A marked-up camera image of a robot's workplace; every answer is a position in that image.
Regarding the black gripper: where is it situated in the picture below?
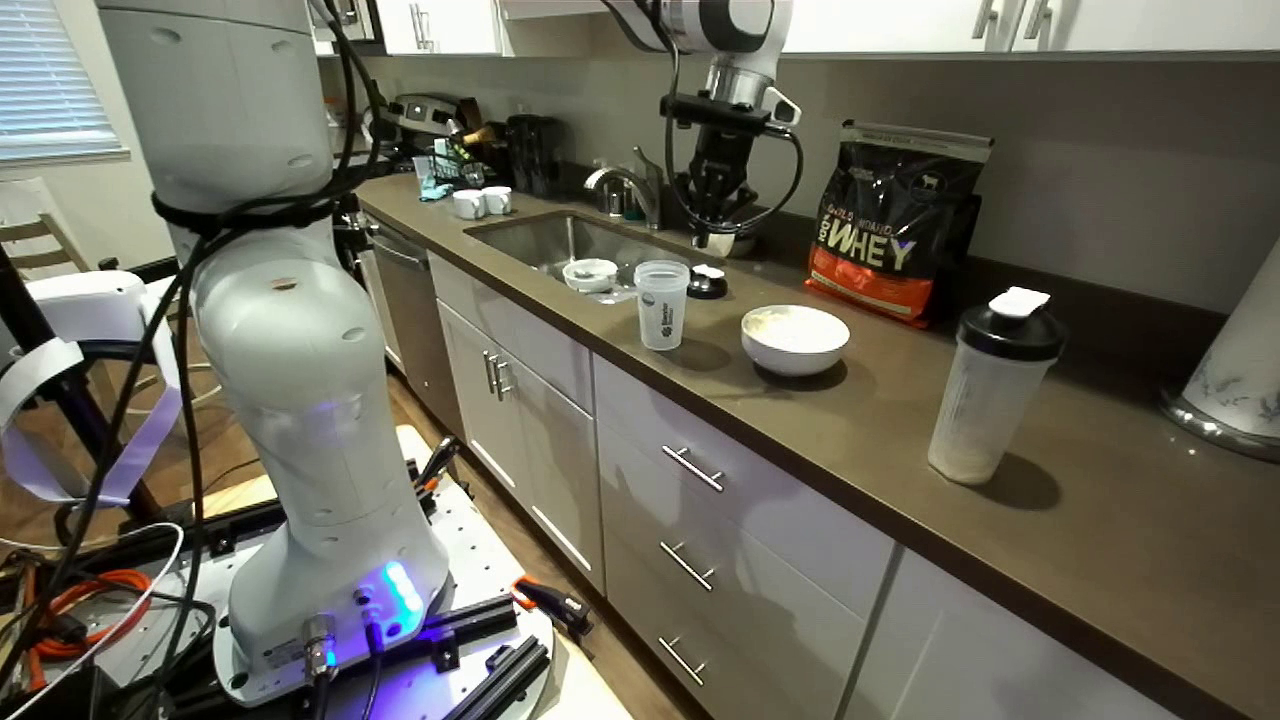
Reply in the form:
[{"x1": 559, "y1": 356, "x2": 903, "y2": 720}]
[{"x1": 682, "y1": 127, "x2": 774, "y2": 257}]

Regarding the clear open shaker cup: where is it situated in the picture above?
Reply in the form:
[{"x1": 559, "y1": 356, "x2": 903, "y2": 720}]
[{"x1": 632, "y1": 257, "x2": 695, "y2": 356}]

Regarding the white bowl with powder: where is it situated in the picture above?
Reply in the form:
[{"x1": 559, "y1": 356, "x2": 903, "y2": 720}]
[{"x1": 734, "y1": 298, "x2": 856, "y2": 379}]

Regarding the black red whey bag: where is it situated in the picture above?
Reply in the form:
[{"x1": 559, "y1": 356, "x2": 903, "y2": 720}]
[{"x1": 799, "y1": 114, "x2": 999, "y2": 331}]

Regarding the black shaker lid white cap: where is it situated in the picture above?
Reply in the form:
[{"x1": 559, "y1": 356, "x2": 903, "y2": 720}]
[{"x1": 682, "y1": 261, "x2": 730, "y2": 302}]

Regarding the chrome faucet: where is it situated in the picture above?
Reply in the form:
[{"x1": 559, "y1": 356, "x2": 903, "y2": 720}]
[{"x1": 578, "y1": 158, "x2": 660, "y2": 228}]

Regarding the small white dish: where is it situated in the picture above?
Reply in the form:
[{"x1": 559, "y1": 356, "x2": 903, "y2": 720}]
[{"x1": 554, "y1": 251, "x2": 625, "y2": 298}]

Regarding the steel sink basin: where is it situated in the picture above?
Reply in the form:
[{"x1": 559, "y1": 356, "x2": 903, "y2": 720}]
[{"x1": 458, "y1": 209, "x2": 714, "y2": 309}]

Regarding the black kitchen appliance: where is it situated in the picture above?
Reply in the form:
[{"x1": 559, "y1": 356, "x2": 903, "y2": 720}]
[{"x1": 498, "y1": 113, "x2": 571, "y2": 202}]

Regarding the teal bottle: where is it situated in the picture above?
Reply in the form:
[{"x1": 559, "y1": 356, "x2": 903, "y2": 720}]
[{"x1": 412, "y1": 133, "x2": 463, "y2": 209}]

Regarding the shaker bottle with black lid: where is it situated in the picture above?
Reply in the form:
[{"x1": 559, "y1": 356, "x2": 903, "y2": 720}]
[{"x1": 924, "y1": 280, "x2": 1073, "y2": 488}]

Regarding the stainless dishwasher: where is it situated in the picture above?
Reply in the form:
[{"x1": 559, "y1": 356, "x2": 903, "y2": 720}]
[{"x1": 355, "y1": 215, "x2": 466, "y2": 436}]

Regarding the perforated metal robot table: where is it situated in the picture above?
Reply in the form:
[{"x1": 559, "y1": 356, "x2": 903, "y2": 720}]
[{"x1": 77, "y1": 418, "x2": 635, "y2": 720}]

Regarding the black metal clamp bar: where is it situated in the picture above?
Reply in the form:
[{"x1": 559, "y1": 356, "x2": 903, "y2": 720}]
[{"x1": 432, "y1": 592, "x2": 554, "y2": 720}]

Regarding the wooden chair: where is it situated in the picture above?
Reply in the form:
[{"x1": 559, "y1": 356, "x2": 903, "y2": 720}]
[{"x1": 0, "y1": 209, "x2": 96, "y2": 280}]

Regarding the white window blind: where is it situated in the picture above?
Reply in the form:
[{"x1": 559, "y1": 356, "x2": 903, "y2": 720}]
[{"x1": 0, "y1": 0, "x2": 133, "y2": 167}]

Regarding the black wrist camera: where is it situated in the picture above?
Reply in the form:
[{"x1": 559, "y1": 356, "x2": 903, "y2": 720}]
[{"x1": 660, "y1": 93, "x2": 806, "y2": 136}]

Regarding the steel drawer bar handle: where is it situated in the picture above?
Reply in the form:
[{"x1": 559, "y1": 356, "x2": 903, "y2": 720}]
[
  {"x1": 657, "y1": 536, "x2": 724, "y2": 594},
  {"x1": 660, "y1": 439, "x2": 730, "y2": 496},
  {"x1": 650, "y1": 633, "x2": 710, "y2": 690}
]

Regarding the orange handled tool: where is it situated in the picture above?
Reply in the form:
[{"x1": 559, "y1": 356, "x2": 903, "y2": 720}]
[{"x1": 508, "y1": 570, "x2": 598, "y2": 638}]

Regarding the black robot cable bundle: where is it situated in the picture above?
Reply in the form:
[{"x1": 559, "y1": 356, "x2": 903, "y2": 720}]
[{"x1": 0, "y1": 0, "x2": 403, "y2": 720}]

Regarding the white curved frame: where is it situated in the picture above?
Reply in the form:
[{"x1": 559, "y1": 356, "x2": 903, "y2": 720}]
[{"x1": 0, "y1": 263, "x2": 189, "y2": 513}]

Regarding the orange cable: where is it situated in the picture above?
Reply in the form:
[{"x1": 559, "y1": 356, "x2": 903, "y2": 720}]
[{"x1": 29, "y1": 565, "x2": 161, "y2": 669}]

